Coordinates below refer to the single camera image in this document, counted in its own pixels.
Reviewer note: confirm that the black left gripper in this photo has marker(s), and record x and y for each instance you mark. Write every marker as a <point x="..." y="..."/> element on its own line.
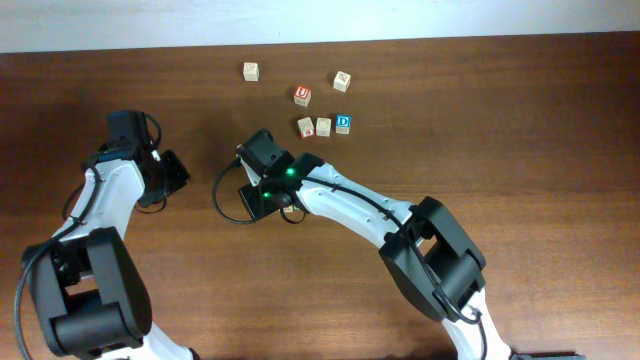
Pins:
<point x="180" y="175"/>

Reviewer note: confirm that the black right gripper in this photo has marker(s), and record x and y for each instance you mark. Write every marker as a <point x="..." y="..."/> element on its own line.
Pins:
<point x="251" y="194"/>

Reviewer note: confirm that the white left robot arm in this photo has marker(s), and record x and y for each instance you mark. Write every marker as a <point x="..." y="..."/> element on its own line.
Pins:
<point x="88" y="295"/>

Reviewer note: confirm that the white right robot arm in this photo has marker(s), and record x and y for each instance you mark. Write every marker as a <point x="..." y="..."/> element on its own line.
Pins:
<point x="430" y="257"/>

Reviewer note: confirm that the wooden block red side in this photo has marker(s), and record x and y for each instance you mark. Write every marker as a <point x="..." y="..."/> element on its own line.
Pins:
<point x="305" y="127"/>

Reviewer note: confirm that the plain wooden block middle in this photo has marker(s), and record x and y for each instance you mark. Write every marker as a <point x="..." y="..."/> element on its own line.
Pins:
<point x="323" y="127"/>

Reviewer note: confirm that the plain wooden block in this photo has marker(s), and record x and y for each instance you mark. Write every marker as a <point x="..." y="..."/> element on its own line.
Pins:
<point x="251" y="71"/>
<point x="323" y="127"/>
<point x="341" y="81"/>

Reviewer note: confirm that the red U letter block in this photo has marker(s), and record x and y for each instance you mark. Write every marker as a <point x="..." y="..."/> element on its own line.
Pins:
<point x="302" y="96"/>

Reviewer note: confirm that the blue D letter block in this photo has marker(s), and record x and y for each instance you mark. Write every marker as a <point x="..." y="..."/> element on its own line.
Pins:
<point x="343" y="124"/>

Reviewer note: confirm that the plain wooden block far left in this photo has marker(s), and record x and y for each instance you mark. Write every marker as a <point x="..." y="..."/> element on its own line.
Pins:
<point x="251" y="71"/>

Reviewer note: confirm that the plain wooden block far right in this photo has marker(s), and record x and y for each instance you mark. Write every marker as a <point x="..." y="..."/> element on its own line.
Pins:
<point x="341" y="81"/>

